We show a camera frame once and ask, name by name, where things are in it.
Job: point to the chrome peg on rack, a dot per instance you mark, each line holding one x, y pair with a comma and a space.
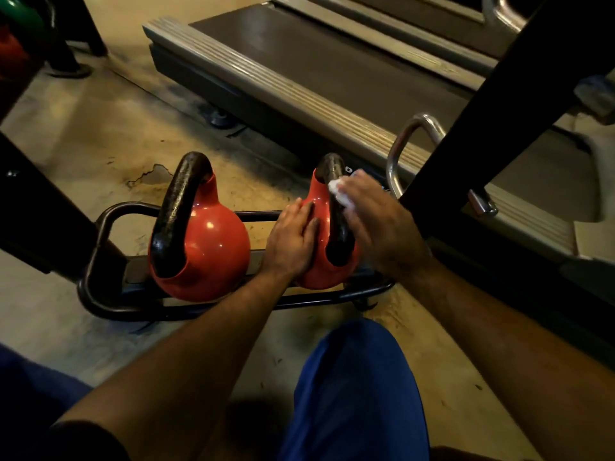
482, 204

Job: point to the wide black rack beam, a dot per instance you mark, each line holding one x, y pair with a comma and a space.
504, 115

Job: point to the white wiping cloth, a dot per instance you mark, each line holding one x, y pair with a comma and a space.
338, 194

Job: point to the person's left hand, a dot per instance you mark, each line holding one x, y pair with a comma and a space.
288, 244

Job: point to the short black rack beam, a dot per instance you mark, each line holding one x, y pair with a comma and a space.
43, 220

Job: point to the person's left leg blue trousers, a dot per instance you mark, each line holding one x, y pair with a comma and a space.
33, 393

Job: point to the person's black sleeve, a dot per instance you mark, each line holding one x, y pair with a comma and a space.
81, 444

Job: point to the pale blue object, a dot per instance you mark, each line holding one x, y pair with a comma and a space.
596, 93

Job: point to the person's left middle finger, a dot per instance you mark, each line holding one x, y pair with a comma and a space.
298, 216

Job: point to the dark red kettlebell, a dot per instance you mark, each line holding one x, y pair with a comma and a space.
12, 55

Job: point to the person's left little finger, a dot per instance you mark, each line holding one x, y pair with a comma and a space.
280, 225

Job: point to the person's right fingers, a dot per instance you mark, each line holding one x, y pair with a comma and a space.
358, 189

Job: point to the person's left thumb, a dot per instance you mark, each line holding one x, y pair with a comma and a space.
312, 237

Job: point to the green kettlebell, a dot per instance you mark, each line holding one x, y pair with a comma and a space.
19, 11

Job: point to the person's leg blue trousers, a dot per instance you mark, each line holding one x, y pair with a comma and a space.
358, 398
33, 393

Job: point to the person's left forearm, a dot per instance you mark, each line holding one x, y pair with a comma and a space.
192, 360

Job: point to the person's right forearm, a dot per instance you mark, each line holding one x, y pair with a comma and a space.
509, 360

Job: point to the black treadmill foot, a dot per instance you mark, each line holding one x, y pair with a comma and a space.
221, 118

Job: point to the black rack base frame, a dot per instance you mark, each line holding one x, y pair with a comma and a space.
202, 312

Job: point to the grey treadmill with dark belt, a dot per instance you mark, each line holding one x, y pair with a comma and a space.
432, 28
336, 81

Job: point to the person's right hand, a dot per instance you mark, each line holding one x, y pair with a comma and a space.
384, 230

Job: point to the person's right leg blue trousers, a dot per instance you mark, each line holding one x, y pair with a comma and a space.
358, 398

